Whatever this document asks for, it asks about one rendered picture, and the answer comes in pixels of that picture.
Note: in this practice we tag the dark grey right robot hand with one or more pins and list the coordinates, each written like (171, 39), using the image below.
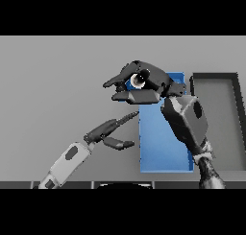
(153, 77)

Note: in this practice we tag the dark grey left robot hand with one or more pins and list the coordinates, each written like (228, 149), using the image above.
(105, 129)

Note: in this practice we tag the blue bin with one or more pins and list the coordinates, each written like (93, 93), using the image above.
(160, 139)

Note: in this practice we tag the dark grey bin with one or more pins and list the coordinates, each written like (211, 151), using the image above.
(219, 117)

